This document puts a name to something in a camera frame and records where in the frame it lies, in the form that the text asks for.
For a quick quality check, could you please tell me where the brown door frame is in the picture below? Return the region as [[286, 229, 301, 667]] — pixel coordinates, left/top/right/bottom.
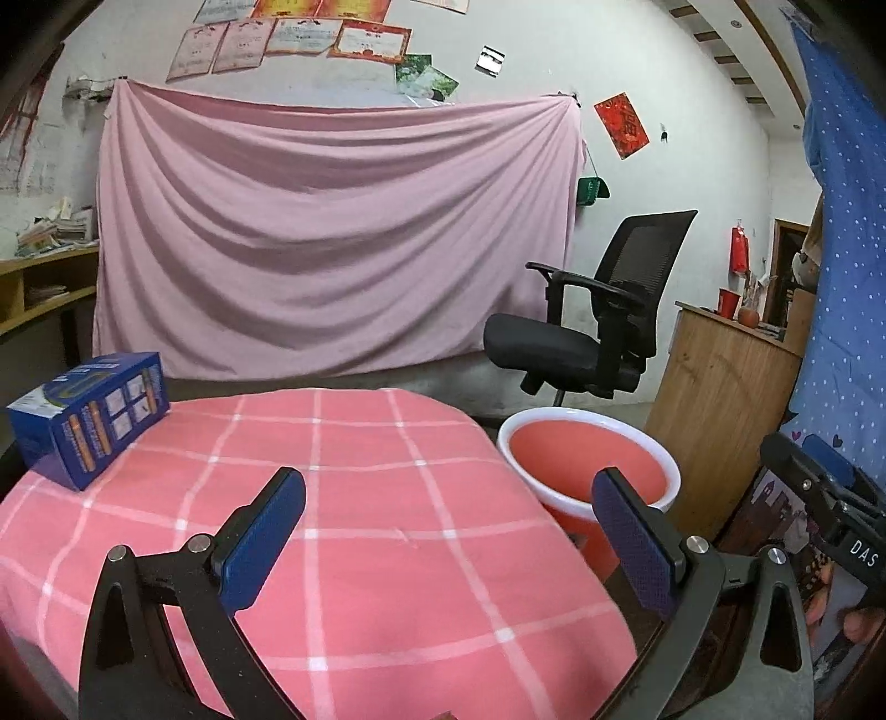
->
[[771, 219, 811, 326]]

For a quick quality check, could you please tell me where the blue printed box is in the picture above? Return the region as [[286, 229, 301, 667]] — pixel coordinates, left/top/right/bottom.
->
[[6, 352, 172, 492]]

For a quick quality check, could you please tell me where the stack of newspapers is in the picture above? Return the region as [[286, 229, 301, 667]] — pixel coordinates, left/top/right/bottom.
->
[[15, 197, 98, 259]]

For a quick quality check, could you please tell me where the newspaper wad on wall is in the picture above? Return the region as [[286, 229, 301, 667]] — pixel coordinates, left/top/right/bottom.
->
[[64, 75, 119, 105]]

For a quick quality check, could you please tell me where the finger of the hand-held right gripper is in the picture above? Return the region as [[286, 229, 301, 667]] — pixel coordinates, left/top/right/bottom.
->
[[803, 433, 886, 510], [760, 433, 842, 513]]

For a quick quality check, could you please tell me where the black office chair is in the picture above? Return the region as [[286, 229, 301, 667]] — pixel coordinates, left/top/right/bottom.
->
[[482, 209, 699, 409]]

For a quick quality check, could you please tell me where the pink checked tablecloth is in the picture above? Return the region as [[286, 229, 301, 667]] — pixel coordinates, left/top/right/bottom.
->
[[0, 388, 638, 720]]

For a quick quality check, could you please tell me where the red paper wall poster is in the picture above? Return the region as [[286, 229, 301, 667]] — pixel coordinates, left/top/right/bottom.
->
[[594, 92, 650, 160]]

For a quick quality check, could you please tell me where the wooden counter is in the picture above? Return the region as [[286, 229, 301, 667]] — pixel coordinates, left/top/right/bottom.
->
[[643, 300, 804, 541]]

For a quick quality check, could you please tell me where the blue dotted cloth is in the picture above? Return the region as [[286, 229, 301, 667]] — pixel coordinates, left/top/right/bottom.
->
[[785, 7, 886, 486]]

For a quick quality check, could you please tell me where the green photo print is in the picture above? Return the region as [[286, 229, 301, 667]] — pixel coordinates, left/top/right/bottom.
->
[[408, 65, 459, 104], [394, 54, 434, 88]]

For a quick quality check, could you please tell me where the row of wall certificates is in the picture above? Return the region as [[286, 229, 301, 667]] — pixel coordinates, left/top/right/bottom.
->
[[166, 0, 472, 83]]

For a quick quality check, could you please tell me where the pink hanging cloth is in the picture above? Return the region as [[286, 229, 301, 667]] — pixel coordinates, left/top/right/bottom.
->
[[92, 79, 586, 382]]

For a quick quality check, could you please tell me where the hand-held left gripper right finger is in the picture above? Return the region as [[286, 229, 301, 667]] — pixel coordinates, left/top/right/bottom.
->
[[591, 467, 814, 720]]

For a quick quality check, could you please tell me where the red bucket with white rim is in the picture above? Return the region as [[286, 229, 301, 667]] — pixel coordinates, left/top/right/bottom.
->
[[497, 407, 683, 583]]

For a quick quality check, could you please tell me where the person's right hand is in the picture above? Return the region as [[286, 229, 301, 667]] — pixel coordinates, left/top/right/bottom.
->
[[841, 604, 886, 648]]

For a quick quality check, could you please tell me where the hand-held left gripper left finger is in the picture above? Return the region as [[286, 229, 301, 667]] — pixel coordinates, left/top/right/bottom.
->
[[78, 467, 307, 720]]

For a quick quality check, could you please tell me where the wooden wall shelf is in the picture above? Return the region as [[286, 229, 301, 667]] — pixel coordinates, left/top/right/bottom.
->
[[0, 245, 98, 340]]

